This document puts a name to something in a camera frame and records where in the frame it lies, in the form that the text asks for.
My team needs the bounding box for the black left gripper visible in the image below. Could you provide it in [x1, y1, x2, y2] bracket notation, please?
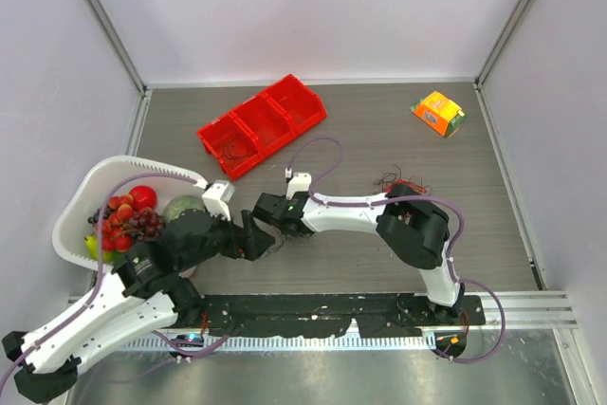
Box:
[179, 203, 275, 271]

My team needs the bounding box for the red cable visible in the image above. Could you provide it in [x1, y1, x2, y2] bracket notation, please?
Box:
[382, 173, 435, 195]

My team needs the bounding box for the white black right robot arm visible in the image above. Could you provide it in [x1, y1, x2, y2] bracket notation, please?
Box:
[252, 184, 465, 324]

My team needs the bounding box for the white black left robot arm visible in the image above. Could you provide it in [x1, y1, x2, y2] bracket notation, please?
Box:
[2, 211, 275, 404]

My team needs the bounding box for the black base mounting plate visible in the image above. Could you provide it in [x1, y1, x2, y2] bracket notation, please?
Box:
[200, 293, 486, 339]

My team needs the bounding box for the red three-compartment bin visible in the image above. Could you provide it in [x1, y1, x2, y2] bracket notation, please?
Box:
[196, 74, 327, 181]

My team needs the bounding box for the green melon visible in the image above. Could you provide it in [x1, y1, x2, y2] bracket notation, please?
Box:
[162, 194, 206, 223]

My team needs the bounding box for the dark grape bunch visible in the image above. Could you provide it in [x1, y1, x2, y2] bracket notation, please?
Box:
[102, 203, 166, 242]

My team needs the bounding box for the red apple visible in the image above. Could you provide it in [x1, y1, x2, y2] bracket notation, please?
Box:
[129, 185, 157, 212]

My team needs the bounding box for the yellow green pear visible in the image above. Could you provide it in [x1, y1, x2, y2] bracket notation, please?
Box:
[83, 234, 115, 264]

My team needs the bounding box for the orange green carton box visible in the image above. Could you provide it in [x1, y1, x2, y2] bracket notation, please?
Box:
[410, 91, 467, 138]

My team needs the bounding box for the white plastic basket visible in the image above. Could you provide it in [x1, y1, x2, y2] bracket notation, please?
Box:
[52, 156, 206, 271]

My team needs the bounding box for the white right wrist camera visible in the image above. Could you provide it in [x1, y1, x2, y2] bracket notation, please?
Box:
[285, 167, 312, 199]

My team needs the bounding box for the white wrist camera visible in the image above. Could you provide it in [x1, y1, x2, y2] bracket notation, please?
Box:
[194, 178, 235, 221]
[285, 167, 312, 199]

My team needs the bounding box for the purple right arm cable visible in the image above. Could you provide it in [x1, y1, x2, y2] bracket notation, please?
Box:
[288, 137, 506, 363]

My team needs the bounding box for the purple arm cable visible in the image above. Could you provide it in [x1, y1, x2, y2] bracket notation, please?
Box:
[0, 172, 231, 385]
[288, 137, 506, 363]

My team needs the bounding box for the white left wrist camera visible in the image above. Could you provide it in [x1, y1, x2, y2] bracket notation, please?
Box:
[194, 178, 235, 221]

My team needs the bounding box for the white slotted cable duct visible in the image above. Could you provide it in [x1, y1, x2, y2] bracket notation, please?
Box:
[83, 333, 437, 353]

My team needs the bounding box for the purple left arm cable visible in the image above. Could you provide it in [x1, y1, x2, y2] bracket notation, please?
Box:
[0, 172, 231, 385]

